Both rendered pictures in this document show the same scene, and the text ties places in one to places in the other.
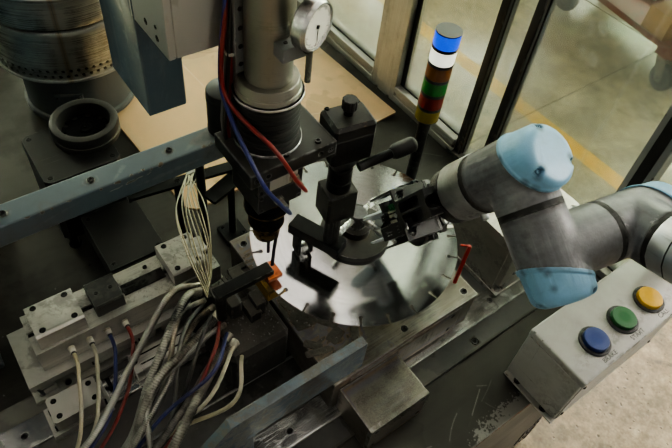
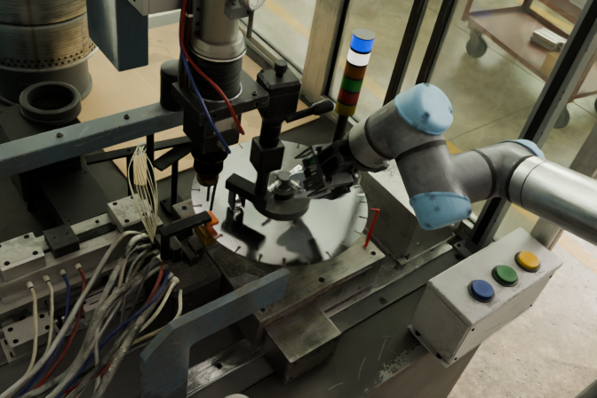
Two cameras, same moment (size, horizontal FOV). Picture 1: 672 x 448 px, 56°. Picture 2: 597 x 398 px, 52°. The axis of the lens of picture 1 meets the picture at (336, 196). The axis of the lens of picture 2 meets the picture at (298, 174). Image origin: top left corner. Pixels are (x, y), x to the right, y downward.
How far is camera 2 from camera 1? 0.21 m
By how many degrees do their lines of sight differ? 7
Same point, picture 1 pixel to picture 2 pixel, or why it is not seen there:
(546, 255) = (431, 182)
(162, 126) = not seen: hidden behind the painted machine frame
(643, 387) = (540, 383)
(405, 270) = (322, 226)
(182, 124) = not seen: hidden behind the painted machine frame
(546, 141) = (432, 95)
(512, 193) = (405, 135)
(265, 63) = (217, 20)
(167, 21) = not seen: outside the picture
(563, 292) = (444, 211)
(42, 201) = (18, 148)
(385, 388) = (303, 328)
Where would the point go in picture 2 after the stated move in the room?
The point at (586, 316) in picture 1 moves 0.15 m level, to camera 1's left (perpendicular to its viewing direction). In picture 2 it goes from (474, 272) to (396, 258)
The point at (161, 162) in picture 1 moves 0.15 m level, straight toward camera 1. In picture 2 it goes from (120, 125) to (129, 184)
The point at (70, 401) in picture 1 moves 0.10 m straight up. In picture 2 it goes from (26, 330) to (17, 293)
